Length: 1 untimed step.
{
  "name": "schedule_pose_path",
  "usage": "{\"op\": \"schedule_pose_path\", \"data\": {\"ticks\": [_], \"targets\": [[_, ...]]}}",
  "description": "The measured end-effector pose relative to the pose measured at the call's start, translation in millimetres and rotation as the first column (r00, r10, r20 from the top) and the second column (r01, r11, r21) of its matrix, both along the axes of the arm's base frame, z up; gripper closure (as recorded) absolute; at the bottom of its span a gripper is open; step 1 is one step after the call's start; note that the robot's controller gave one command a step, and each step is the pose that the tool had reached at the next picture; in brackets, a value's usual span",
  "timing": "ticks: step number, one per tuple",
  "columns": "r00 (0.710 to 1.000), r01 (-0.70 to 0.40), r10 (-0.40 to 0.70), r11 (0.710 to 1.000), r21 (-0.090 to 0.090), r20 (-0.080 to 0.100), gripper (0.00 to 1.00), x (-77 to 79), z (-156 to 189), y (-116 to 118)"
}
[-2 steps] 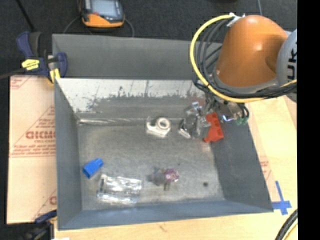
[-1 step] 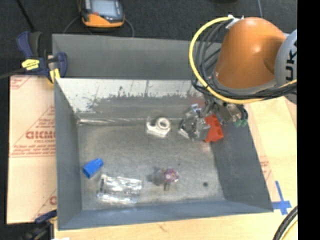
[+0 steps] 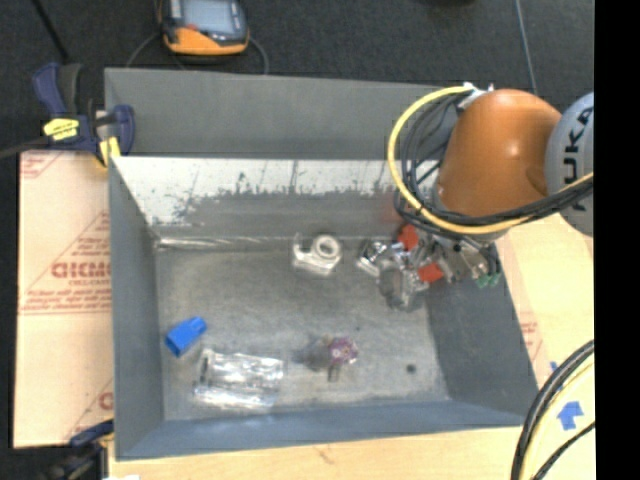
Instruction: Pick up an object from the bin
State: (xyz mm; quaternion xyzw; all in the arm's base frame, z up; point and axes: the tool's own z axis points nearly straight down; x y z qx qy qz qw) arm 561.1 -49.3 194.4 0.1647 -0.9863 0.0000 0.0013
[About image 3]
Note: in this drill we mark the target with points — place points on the grey metal bin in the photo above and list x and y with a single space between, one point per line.
260 293

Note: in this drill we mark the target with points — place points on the brown cardboard board red print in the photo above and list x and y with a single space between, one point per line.
60 318

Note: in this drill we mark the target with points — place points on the shiny metal tool red parts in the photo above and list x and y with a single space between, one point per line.
395 280

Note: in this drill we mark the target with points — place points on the purple and grey toy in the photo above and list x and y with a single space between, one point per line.
336 352

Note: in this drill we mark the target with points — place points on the blue plastic block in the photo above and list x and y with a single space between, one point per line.
184 335

